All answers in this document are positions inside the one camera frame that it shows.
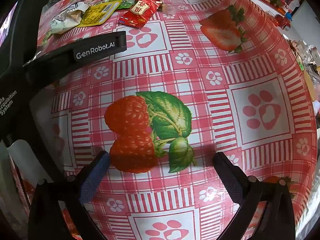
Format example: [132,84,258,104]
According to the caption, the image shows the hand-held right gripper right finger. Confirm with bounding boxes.
[212,151,297,240]

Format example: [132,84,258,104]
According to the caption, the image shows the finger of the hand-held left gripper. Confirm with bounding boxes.
[24,31,127,81]

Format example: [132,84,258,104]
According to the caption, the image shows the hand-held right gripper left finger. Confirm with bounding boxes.
[27,151,111,240]

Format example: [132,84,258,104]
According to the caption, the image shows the yellow snack packet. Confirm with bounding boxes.
[74,0,123,28]

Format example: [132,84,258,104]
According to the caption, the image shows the white crumpled snack packet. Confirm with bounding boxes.
[51,2,90,34]

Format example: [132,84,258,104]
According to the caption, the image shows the green snack packet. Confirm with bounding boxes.
[115,0,137,11]

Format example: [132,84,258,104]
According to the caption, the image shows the red snack packet gold label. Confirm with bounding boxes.
[117,0,163,29]

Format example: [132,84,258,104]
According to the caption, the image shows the smartphone with lit screen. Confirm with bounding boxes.
[0,1,19,46]

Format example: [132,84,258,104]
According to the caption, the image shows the red checked fruit-print tablecloth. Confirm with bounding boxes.
[10,0,319,240]

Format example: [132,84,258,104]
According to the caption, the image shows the pile of assorted boxes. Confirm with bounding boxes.
[287,37,320,130]

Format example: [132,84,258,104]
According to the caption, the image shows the red festive decorations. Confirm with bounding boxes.
[260,0,300,32]

